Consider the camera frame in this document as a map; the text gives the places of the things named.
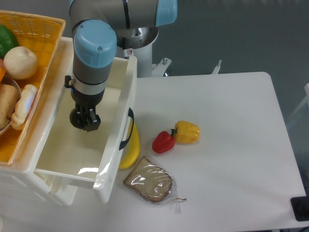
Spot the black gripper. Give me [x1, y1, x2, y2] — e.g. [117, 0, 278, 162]
[70, 88, 105, 132]

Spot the dark purple mangosteen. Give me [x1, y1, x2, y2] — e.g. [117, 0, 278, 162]
[70, 107, 87, 130]

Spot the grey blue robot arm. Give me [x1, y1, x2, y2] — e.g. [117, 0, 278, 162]
[65, 0, 178, 131]

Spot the white upper drawer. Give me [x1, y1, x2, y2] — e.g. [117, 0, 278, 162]
[35, 50, 138, 204]

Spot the white drawer cabinet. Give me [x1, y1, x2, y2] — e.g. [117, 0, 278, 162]
[0, 37, 77, 205]

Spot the yellow banana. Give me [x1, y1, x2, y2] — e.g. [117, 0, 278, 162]
[119, 122, 140, 170]

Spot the red bell pepper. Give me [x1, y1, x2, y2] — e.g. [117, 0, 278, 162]
[152, 131, 175, 154]

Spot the bagged bread slice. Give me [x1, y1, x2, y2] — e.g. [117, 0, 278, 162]
[123, 156, 187, 214]

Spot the tan potato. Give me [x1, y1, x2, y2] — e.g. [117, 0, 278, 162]
[0, 84, 19, 130]

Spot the yellow bell pepper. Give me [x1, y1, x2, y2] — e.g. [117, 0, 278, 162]
[171, 120, 200, 144]

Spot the white round bun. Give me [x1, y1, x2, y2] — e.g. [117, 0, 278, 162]
[3, 46, 38, 80]

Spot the orange wicker basket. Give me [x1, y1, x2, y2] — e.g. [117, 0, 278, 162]
[0, 10, 65, 165]

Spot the green pepper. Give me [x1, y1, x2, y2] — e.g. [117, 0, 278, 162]
[0, 24, 19, 59]

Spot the black device at edge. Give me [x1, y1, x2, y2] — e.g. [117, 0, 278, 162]
[290, 196, 309, 221]

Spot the dark drawer handle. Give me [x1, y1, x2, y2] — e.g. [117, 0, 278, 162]
[119, 107, 135, 150]

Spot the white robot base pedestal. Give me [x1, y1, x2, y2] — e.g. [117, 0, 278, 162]
[116, 27, 171, 78]

